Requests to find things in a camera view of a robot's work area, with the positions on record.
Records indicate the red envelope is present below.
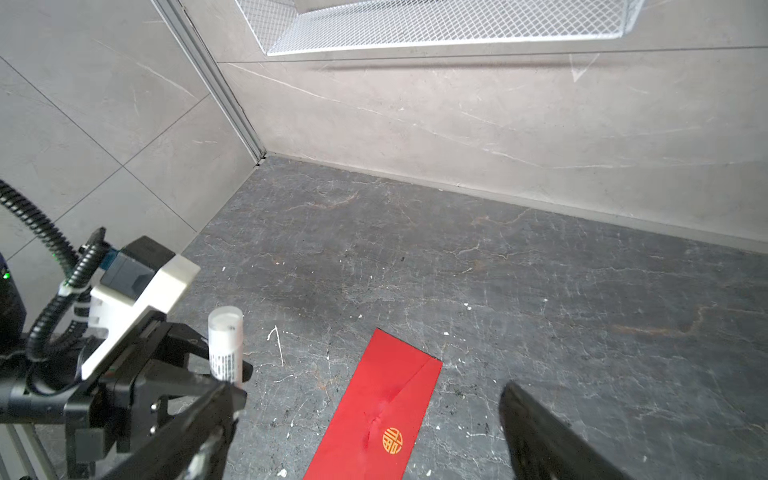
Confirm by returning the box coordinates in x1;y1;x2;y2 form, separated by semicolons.
304;329;443;479

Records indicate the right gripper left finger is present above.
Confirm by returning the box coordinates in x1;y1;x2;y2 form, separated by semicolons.
104;382;247;479

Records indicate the white glue stick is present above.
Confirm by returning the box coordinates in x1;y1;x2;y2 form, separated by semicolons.
207;306;244;387

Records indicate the white wire mesh basket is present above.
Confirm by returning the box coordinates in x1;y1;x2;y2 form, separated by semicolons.
238;0;643;57

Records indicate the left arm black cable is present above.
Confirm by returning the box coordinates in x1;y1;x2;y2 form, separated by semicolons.
0;178;113;364

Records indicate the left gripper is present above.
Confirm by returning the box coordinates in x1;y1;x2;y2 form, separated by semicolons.
1;311;219;479

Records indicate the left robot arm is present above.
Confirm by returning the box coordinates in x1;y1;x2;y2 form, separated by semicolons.
1;254;247;479

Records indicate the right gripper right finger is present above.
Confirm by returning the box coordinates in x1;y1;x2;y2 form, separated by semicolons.
498;381;629;479

